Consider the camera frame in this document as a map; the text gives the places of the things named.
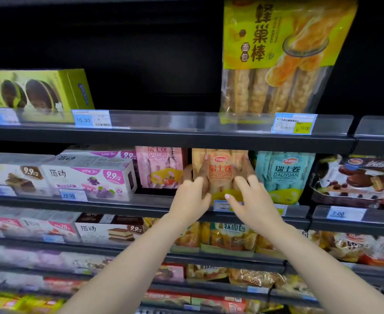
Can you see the person's left hand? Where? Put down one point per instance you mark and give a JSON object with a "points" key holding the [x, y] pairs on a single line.
{"points": [[188, 202]]}

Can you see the person's right hand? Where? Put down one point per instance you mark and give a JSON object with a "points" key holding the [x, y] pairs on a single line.
{"points": [[255, 209]]}

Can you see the person's right thumb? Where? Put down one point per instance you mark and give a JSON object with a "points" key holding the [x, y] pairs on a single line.
{"points": [[233, 201]]}

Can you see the person's left fingers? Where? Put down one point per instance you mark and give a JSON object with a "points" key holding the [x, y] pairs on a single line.
{"points": [[197, 184]]}

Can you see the orange swiss roll packet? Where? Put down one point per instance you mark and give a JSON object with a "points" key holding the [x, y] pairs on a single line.
{"points": [[220, 173]]}

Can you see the person's left forearm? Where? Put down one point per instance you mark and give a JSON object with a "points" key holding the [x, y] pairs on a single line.
{"points": [[126, 268]]}

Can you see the person's right forearm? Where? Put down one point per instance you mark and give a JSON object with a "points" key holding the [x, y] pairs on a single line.
{"points": [[319, 277]]}

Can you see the blue white price tag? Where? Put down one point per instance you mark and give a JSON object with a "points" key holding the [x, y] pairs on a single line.
{"points": [[73, 195], [219, 205], [345, 213], [0, 116], [91, 118]]}

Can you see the pink swiss roll packet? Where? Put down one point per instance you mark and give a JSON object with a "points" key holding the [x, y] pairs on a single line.
{"points": [[159, 166]]}

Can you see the price tag with yellow patch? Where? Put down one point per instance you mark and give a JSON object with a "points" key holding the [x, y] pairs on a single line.
{"points": [[293, 124], [281, 210]]}

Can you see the teal swiss roll packet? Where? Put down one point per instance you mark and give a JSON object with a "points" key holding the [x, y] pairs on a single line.
{"points": [[285, 176]]}

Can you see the clear bread packet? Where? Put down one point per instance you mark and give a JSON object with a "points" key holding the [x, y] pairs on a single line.
{"points": [[291, 286], [206, 272], [252, 277]]}

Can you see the red pink snack packet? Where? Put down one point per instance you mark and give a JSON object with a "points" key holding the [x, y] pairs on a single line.
{"points": [[170, 273]]}

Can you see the white cake box pink label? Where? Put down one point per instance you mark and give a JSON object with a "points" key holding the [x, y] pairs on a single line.
{"points": [[107, 152]]}

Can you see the brown tiramisu cake box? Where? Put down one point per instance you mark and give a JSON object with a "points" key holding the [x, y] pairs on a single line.
{"points": [[110, 228]]}

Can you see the red snack box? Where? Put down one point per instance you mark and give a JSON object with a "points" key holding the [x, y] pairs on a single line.
{"points": [[165, 298], [218, 304]]}

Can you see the white cake box purple print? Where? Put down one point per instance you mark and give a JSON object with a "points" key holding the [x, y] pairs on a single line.
{"points": [[90, 176]]}

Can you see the dark chocolate pie bag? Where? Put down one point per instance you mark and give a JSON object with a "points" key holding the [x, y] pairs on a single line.
{"points": [[359, 183]]}

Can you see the row of orange snack bags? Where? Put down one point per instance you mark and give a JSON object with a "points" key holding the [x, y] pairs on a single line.
{"points": [[365, 250]]}

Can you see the yellow bread stick packet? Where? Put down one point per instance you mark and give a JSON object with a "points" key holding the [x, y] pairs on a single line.
{"points": [[277, 52]]}

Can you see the row of white cake boxes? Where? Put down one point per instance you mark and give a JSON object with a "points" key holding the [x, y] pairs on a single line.
{"points": [[28, 227]]}

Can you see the row of pale blurred packets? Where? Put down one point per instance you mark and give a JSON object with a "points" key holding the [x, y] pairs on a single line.
{"points": [[38, 261]]}

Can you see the green chocolate pie box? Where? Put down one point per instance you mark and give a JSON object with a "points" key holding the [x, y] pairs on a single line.
{"points": [[38, 91]]}

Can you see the white cake box brown print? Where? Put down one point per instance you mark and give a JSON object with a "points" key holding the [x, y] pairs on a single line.
{"points": [[12, 173]]}

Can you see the yellow green snack packets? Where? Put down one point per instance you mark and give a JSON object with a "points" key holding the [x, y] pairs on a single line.
{"points": [[21, 303]]}

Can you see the black shelf with clear rail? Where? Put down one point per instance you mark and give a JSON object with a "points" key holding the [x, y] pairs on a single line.
{"points": [[378, 225], [211, 288], [129, 205], [179, 134], [211, 258], [378, 137]]}

